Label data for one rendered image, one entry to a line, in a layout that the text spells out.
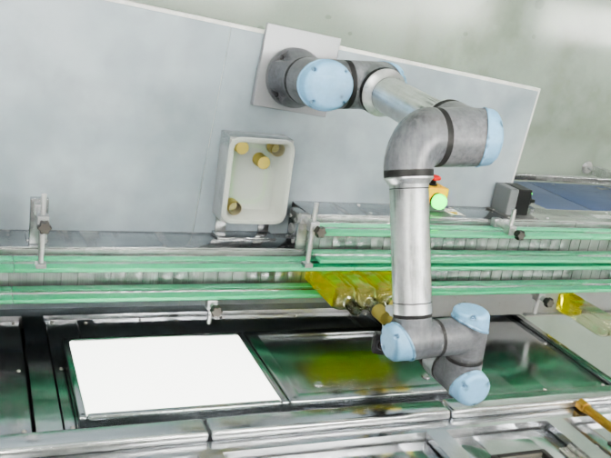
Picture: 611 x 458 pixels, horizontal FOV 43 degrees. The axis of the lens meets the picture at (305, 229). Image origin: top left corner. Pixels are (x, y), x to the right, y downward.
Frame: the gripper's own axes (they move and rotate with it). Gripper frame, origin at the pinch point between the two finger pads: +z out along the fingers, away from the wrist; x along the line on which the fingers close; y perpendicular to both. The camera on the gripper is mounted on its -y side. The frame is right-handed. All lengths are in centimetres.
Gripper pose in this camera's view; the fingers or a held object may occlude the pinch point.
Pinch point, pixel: (385, 316)
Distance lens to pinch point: 186.4
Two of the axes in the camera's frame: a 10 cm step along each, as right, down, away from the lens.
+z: -3.7, -3.3, 8.7
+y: 9.2, 0.3, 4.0
